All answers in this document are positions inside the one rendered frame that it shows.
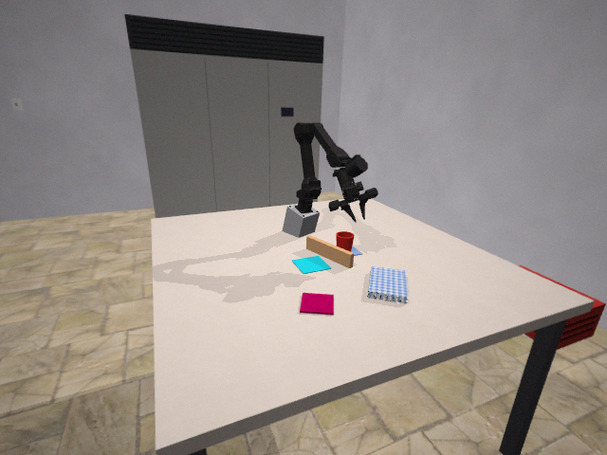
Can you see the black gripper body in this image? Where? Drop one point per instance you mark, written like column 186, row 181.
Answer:
column 335, row 203

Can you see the red cup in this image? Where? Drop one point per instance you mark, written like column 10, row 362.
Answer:
column 345, row 240

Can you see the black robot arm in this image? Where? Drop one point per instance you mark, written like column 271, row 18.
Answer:
column 336, row 156

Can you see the dark pink flat square pad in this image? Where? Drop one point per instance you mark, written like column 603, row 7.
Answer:
column 319, row 304

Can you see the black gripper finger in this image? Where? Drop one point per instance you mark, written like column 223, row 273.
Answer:
column 362, row 207
column 349, row 211

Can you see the blue checkered towel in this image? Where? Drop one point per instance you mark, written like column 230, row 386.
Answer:
column 388, row 284

